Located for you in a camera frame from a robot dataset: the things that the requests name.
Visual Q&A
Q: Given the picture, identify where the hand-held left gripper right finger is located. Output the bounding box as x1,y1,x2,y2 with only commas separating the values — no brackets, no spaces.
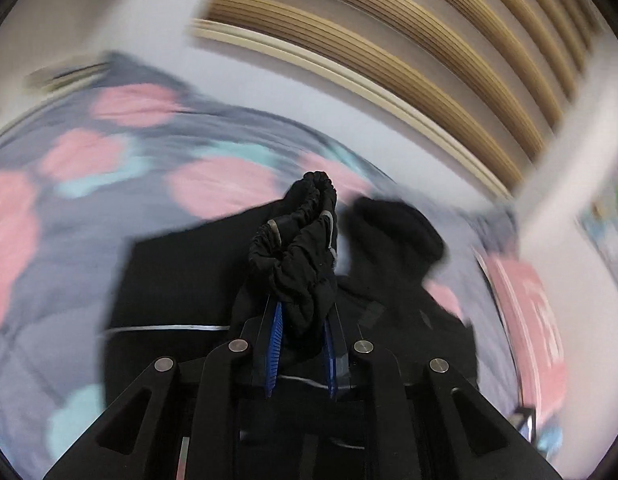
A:
323,304,564,480

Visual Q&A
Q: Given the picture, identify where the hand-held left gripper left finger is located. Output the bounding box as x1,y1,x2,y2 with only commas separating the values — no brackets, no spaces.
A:
42,301,284,480

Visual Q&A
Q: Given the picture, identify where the black jacket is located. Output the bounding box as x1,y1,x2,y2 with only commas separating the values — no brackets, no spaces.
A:
102,170,482,480

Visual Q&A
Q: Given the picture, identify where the pink patterned blanket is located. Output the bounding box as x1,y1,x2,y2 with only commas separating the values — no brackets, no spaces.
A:
476,252,570,411

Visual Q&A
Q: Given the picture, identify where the grey blanket with pink flowers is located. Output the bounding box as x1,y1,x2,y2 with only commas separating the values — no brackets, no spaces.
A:
0,52,540,466

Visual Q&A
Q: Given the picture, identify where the white beam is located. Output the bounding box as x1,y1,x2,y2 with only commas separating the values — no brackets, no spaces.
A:
511,50,618,263
84,0,227,58

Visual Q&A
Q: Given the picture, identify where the colourful wall poster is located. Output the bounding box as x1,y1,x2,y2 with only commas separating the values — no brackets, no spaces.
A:
579,160,618,283

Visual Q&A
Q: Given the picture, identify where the wooden slatted wall panel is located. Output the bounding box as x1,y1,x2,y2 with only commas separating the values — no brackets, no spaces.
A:
189,0,604,196

